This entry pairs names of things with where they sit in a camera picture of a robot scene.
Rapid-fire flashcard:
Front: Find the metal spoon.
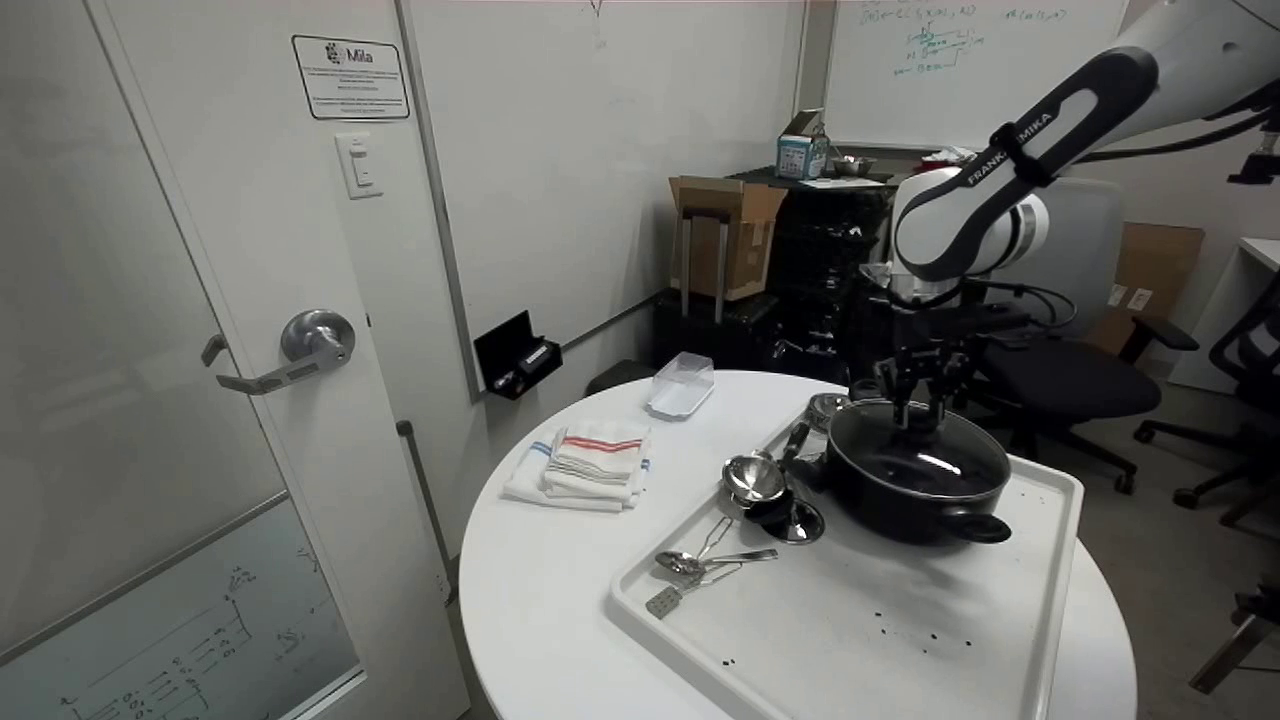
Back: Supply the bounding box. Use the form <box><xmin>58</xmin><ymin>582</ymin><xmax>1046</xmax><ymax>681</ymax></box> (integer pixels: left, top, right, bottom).
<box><xmin>650</xmin><ymin>541</ymin><xmax>784</xmax><ymax>593</ymax></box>

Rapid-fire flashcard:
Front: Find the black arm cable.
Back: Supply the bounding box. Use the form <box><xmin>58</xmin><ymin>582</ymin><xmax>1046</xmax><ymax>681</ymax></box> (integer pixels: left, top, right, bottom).
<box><xmin>1091</xmin><ymin>74</ymin><xmax>1280</xmax><ymax>166</ymax></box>

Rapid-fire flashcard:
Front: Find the flat cardboard box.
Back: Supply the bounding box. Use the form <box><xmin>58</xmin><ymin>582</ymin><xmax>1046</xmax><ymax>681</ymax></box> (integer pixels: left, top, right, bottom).
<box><xmin>1091</xmin><ymin>221</ymin><xmax>1206</xmax><ymax>354</ymax></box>

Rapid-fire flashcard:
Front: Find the whiteboard with writing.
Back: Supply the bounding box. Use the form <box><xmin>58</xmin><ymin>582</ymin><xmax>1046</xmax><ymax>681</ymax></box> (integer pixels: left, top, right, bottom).
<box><xmin>819</xmin><ymin>0</ymin><xmax>1134</xmax><ymax>151</ymax></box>

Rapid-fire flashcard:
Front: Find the black marker holder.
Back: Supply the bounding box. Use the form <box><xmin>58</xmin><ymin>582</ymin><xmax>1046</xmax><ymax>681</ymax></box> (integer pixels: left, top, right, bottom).
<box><xmin>470</xmin><ymin>307</ymin><xmax>569</xmax><ymax>405</ymax></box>

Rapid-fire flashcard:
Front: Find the round glass pot lid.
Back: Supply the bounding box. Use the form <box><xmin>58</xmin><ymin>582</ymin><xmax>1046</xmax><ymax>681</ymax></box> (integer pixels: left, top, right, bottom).
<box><xmin>819</xmin><ymin>397</ymin><xmax>1014</xmax><ymax>500</ymax></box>

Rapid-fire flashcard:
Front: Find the black ladle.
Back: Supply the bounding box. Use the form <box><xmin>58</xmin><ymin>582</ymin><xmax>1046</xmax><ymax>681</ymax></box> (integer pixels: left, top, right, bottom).
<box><xmin>738</xmin><ymin>482</ymin><xmax>833</xmax><ymax>546</ymax></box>

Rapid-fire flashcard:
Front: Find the small metal ladle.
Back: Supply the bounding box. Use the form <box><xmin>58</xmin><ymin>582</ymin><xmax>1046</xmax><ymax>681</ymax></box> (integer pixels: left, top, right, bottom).
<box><xmin>794</xmin><ymin>386</ymin><xmax>852</xmax><ymax>433</ymax></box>

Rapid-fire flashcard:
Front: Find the small blue box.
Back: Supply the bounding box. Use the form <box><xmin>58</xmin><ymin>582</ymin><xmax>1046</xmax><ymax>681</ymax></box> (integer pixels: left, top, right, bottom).
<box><xmin>775</xmin><ymin>108</ymin><xmax>837</xmax><ymax>185</ymax></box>

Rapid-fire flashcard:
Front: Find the white door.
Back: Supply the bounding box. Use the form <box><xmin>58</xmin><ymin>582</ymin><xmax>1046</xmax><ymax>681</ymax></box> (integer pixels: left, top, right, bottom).
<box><xmin>0</xmin><ymin>0</ymin><xmax>470</xmax><ymax>720</ymax></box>

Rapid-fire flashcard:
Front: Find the white plastic tray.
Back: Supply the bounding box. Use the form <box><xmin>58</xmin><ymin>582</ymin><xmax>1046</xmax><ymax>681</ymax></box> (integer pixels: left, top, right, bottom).
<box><xmin>603</xmin><ymin>397</ymin><xmax>1089</xmax><ymax>720</ymax></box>

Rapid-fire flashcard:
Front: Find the white wall sign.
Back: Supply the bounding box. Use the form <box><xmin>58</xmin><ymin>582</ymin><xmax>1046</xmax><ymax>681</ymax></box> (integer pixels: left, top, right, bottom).
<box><xmin>286</xmin><ymin>33</ymin><xmax>415</xmax><ymax>122</ymax></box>

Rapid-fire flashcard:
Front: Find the flat-handled metal utensil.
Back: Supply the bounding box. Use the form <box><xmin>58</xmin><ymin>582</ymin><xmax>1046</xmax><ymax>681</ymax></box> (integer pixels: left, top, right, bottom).
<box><xmin>643</xmin><ymin>513</ymin><xmax>743</xmax><ymax>618</ymax></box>

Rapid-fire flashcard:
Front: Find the clear plastic container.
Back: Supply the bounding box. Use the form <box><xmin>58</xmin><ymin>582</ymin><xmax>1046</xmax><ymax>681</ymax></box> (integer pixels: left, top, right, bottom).
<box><xmin>643</xmin><ymin>347</ymin><xmax>721</xmax><ymax>424</ymax></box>

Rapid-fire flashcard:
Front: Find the black mesh office chair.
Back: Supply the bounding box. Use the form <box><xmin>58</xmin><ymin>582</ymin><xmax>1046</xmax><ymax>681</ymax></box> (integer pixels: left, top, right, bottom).
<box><xmin>1130</xmin><ymin>275</ymin><xmax>1280</xmax><ymax>534</ymax></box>

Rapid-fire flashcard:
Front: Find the open cardboard box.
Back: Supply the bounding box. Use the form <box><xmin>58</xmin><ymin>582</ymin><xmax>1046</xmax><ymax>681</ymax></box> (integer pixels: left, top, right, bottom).
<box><xmin>666</xmin><ymin>170</ymin><xmax>793</xmax><ymax>302</ymax></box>

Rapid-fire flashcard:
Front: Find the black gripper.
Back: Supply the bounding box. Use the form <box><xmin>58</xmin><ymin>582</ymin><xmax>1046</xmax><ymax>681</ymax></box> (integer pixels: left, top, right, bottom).
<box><xmin>877</xmin><ymin>313</ymin><xmax>977</xmax><ymax>433</ymax></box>

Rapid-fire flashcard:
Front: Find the large metal ladle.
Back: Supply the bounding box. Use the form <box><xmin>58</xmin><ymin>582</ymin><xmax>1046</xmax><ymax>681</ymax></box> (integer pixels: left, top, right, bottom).
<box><xmin>715</xmin><ymin>414</ymin><xmax>816</xmax><ymax>513</ymax></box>

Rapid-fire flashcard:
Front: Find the black office chair grey back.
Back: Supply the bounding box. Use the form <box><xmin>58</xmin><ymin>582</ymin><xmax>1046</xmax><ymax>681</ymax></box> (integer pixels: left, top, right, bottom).
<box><xmin>977</xmin><ymin>176</ymin><xmax>1204</xmax><ymax>495</ymax></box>

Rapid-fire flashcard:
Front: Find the white light switch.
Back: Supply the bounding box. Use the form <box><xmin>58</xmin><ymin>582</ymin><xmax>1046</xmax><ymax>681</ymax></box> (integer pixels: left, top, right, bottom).
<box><xmin>333</xmin><ymin>127</ymin><xmax>389</xmax><ymax>204</ymax></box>

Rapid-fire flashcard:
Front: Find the black cabinet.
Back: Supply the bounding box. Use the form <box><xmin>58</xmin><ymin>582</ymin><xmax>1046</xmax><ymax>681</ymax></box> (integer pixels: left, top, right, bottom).
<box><xmin>762</xmin><ymin>165</ymin><xmax>897</xmax><ymax>383</ymax></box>

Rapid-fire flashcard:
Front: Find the silver door lever handle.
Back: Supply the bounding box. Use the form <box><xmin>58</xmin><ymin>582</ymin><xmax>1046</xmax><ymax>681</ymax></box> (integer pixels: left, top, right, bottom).
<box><xmin>194</xmin><ymin>307</ymin><xmax>359</xmax><ymax>400</ymax></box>

